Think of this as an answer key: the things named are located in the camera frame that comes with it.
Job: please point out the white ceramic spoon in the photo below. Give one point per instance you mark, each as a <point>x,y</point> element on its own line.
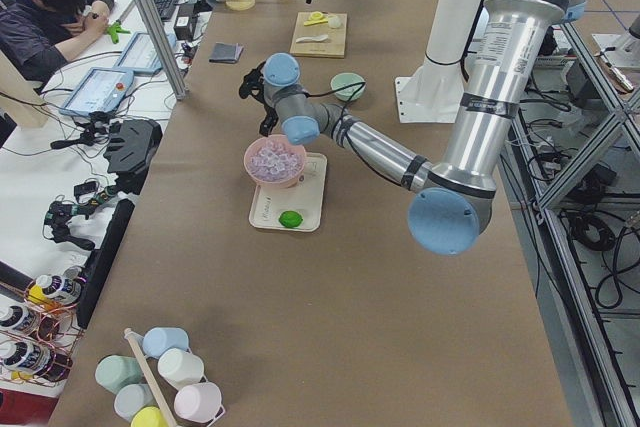
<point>312,39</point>

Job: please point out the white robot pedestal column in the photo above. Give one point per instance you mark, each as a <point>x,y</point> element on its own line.
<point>452,24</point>

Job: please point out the white wire cup rack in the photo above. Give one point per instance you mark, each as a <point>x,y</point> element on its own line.
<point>168,411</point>

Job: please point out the copper wire bottle rack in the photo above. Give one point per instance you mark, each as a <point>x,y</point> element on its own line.
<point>39,334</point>

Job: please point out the white steamed bun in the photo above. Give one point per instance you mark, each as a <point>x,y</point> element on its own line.
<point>334,22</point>

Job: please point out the seated person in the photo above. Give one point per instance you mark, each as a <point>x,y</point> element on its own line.
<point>40,36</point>

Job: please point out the sage green cup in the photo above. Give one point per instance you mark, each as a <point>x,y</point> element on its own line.
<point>115,372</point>

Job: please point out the cream rabbit tray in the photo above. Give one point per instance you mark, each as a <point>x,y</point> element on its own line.
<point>305,198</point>

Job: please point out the blue teach pendant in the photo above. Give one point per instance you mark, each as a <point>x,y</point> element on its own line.
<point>101,90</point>
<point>139,56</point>

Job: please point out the aluminium frame post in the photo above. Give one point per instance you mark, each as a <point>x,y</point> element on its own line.
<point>155,29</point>

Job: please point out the pink bowl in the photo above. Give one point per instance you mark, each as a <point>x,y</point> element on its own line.
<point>254,146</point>

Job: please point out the yellow plastic knife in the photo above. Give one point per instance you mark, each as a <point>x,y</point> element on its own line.
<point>315,22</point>

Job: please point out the pale green cup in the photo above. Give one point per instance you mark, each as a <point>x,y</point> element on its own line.
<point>180,368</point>

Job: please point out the upper lemon slice stack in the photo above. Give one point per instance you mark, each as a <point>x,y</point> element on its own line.
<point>316,15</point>

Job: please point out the mint green bowl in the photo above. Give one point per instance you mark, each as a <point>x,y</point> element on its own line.
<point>347,86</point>

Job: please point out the pale pink cup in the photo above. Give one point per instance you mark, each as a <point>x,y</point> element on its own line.
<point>201,402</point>

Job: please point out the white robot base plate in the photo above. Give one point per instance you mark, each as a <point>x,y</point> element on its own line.
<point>422,100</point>

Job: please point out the clear ice cubes pile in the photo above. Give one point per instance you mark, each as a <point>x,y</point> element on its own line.
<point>274,162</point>

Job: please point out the wooden cutting board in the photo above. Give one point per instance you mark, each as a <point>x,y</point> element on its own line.
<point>334,48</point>

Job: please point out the light blue cup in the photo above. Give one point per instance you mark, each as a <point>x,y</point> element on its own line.
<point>158,340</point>

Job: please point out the yellow cup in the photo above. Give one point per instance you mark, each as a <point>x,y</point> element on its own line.
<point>150,416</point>

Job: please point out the grey blue cup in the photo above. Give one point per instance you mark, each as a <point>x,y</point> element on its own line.
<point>131,399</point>

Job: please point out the green lime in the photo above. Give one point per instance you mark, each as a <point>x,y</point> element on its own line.
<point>290,219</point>

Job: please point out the grey folded cloth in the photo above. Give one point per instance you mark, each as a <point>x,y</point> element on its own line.
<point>226,53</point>

